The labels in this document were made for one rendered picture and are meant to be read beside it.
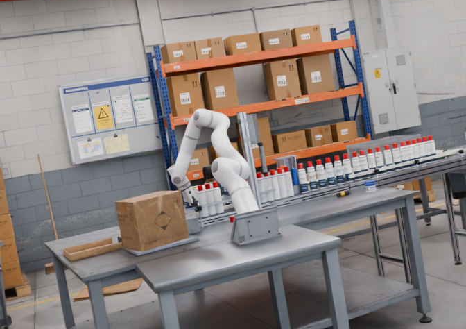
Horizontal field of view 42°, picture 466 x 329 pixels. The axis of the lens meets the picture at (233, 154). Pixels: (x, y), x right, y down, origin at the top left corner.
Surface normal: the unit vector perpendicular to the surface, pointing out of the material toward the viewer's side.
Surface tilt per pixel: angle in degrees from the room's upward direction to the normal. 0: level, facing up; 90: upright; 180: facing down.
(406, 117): 90
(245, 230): 90
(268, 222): 90
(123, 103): 87
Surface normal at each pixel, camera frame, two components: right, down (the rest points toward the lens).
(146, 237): 0.57, -0.05
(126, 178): 0.30, 0.00
